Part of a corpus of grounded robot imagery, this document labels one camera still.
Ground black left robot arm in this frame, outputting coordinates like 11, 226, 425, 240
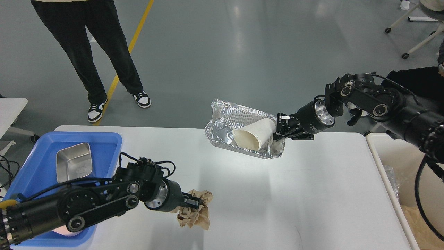
1, 152, 201, 250

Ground white side table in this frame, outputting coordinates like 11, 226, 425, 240
0, 98, 40, 143

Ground small stainless steel tray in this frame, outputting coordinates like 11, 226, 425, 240
56, 143, 93, 183

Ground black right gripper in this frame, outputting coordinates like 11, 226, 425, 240
272, 99, 335, 141

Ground white wheeled chair base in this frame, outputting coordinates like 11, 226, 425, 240
384, 0, 443, 60

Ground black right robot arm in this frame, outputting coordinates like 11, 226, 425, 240
273, 72, 443, 240

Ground person in black trousers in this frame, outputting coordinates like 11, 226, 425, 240
31, 0, 151, 123

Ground pink ribbed mug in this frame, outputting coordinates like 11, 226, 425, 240
52, 225, 82, 237

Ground black cables at left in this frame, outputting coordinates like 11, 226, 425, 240
0, 155, 20, 190

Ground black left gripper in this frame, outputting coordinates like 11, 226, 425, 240
144, 178, 201, 212

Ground beige plastic bin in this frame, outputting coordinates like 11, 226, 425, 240
365, 133, 444, 250

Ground white paper cup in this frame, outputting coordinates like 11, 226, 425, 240
233, 118, 276, 151

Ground aluminium foil tray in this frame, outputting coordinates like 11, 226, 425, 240
205, 99, 284, 159

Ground brown paper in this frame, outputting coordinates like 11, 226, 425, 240
171, 189, 213, 230

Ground person with grey shoes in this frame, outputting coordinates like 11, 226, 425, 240
381, 42, 444, 115

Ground blue plastic tray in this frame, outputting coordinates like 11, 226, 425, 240
5, 131, 122, 250

